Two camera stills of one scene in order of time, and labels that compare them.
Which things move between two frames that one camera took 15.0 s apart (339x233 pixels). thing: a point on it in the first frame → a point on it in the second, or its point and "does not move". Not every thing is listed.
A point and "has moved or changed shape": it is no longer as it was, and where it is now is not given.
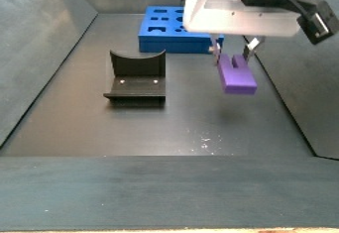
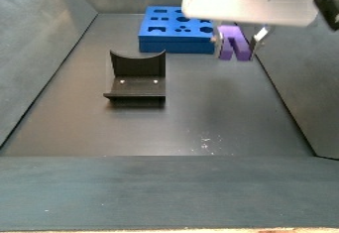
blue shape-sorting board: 164,36 does not move
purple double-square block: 238,79 has moved or changed shape
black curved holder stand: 138,80 does not move
